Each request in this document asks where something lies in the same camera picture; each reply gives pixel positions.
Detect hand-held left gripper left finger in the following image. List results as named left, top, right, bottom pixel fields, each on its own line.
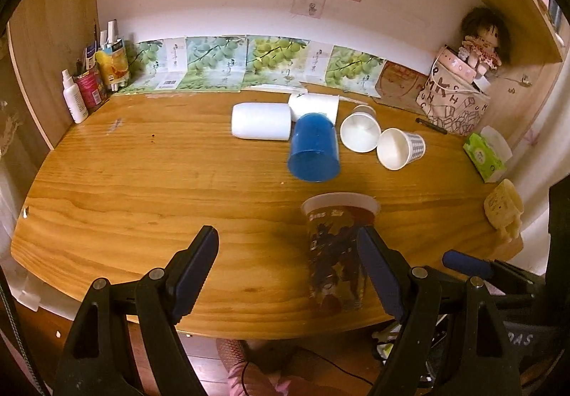
left=53, top=225, right=219, bottom=396

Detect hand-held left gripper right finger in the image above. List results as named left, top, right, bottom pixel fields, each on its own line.
left=356, top=226, right=523, bottom=396

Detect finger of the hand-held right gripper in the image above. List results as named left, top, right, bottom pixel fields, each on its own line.
left=442, top=249, right=535, bottom=290

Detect brown printed cup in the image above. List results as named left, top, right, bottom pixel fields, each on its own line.
left=300, top=192, right=381, bottom=315

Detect grid patterned paper cup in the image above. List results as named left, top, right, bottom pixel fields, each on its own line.
left=377, top=127, right=426, bottom=171

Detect blue plastic cup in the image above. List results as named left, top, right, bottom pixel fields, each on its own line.
left=287, top=112, right=342, bottom=182

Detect plain white paper cup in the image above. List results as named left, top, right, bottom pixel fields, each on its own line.
left=340, top=104, right=382, bottom=153

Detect large white foam cup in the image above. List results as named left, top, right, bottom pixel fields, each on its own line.
left=231, top=103, right=293, bottom=142

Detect white cylindrical cup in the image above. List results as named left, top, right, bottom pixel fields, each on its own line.
left=287, top=92, right=340, bottom=123

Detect green tissue box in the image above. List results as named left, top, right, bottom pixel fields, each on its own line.
left=462, top=125, right=513, bottom=184

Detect person's leg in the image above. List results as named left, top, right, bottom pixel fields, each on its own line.
left=216, top=337, right=343, bottom=396

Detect black pen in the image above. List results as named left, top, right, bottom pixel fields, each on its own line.
left=415, top=118, right=449, bottom=135

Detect letter print fabric bag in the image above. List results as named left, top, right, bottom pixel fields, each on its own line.
left=416, top=46, right=493, bottom=137

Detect brown cardboard sheet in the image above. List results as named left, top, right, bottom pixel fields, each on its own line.
left=375, top=61, right=431, bottom=106

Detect white spray bottle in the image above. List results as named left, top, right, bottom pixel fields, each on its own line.
left=61, top=69, right=89, bottom=124

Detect red can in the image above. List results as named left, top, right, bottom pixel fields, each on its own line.
left=73, top=68, right=108, bottom=110

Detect yellow carton pen holder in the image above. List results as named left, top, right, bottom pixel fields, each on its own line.
left=95, top=38, right=130, bottom=90

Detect brown haired doll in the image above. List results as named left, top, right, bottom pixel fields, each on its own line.
left=458, top=6, right=511, bottom=77

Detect white marker pens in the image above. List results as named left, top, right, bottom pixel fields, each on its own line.
left=100, top=19, right=119, bottom=50

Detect pink square wall sticker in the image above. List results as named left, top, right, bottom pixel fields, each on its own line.
left=291, top=0, right=328, bottom=16

